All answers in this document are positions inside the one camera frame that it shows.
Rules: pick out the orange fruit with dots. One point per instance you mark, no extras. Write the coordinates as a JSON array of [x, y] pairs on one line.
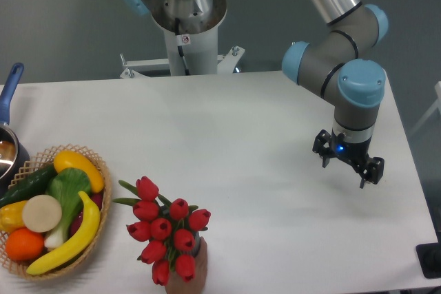
[[24, 244]]

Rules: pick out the black device at edge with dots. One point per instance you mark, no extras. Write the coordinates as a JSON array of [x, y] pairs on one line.
[[429, 259]]

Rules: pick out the white frame at right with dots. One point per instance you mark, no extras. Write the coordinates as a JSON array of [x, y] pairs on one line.
[[434, 107]]

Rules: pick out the green cucumber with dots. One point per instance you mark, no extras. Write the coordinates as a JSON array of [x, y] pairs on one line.
[[32, 185]]

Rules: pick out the dark grey ribbed vase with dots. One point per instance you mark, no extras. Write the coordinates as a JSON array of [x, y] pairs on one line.
[[182, 240]]

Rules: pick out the dark red vegetable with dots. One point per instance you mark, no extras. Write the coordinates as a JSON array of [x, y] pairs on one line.
[[97, 198]]

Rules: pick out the green bok choy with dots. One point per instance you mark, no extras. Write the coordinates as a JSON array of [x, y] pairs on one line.
[[65, 188]]

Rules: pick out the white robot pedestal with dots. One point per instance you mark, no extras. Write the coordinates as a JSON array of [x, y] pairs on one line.
[[190, 30]]

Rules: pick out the yellow banana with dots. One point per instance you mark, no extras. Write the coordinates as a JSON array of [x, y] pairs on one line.
[[73, 246]]

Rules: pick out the blue handled saucepan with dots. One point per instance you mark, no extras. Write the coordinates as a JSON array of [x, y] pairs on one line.
[[13, 153]]

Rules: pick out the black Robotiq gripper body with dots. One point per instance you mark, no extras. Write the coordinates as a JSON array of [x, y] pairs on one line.
[[351, 147]]

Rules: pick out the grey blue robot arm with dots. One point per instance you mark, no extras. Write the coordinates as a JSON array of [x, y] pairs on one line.
[[334, 70]]

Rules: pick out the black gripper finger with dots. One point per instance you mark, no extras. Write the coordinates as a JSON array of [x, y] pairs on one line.
[[322, 147], [372, 171]]

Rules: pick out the yellow bell pepper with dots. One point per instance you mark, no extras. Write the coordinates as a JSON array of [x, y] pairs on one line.
[[11, 216]]

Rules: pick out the red tulip bouquet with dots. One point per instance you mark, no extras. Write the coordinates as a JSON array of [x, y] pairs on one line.
[[152, 229]]

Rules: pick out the beige round disc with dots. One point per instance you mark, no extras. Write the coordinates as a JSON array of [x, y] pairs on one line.
[[41, 213]]

